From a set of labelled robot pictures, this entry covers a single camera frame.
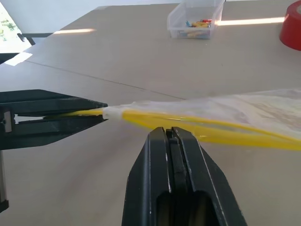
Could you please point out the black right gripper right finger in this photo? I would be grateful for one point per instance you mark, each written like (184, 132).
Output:
(207, 179)

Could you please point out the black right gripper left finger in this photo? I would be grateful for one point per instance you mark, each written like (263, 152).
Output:
(145, 179)

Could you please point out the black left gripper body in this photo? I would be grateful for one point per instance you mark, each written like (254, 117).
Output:
(7, 120)

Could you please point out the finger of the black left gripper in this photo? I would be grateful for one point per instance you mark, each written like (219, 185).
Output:
(42, 99)
(47, 129)

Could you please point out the clear plastic bag yellow zipper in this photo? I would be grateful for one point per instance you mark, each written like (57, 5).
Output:
(258, 110)

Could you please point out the small colourful parts pile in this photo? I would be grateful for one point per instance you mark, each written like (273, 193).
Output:
(200, 24)

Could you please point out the clear plastic storage bin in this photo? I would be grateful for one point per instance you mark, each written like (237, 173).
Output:
(181, 14)

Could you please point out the red tape roll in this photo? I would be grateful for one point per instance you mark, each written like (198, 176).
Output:
(292, 28)

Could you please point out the black metal frame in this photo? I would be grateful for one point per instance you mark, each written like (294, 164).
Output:
(35, 35)

